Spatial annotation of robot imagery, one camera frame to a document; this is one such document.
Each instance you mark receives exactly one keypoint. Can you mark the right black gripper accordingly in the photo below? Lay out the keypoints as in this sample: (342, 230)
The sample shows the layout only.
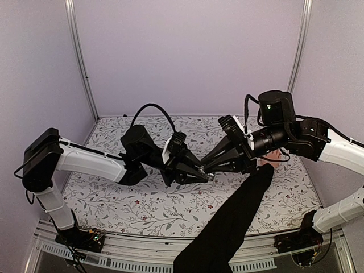
(237, 152)

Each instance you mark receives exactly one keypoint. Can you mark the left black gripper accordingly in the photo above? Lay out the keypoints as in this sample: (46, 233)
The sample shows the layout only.
(178, 165)

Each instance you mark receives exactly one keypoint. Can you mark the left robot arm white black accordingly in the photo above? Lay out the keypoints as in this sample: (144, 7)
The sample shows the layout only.
(50, 152)

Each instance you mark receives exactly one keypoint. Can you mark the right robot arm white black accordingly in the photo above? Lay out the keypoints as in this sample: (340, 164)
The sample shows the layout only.
(270, 124)

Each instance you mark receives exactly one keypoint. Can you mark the black sleeved forearm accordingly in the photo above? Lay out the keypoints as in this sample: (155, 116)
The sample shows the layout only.
(216, 244)

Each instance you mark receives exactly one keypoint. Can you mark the person's bare hand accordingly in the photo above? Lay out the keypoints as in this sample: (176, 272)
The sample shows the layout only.
(273, 158)

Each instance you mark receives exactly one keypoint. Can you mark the floral patterned table mat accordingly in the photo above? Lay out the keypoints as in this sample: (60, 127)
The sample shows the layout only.
(178, 203)

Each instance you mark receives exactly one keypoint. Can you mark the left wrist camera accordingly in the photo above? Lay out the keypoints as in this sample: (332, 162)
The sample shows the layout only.
(173, 146)

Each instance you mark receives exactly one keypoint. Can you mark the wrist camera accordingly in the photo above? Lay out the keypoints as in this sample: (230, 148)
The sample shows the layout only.
(234, 130)
(173, 146)

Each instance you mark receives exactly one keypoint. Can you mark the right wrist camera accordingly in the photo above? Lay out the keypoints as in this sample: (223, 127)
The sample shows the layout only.
(234, 130)

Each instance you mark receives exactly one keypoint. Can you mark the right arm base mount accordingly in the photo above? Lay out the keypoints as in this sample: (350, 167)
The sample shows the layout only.
(305, 237)

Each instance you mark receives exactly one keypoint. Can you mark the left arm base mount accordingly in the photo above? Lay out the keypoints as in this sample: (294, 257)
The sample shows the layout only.
(89, 240)

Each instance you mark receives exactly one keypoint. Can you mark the right aluminium frame post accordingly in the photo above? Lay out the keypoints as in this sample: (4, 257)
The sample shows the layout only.
(303, 33)

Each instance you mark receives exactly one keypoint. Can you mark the aluminium frame post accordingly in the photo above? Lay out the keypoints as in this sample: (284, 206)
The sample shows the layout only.
(75, 38)
(303, 33)

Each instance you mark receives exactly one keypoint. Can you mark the left aluminium frame post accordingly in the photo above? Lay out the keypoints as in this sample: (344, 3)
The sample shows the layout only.
(75, 38)

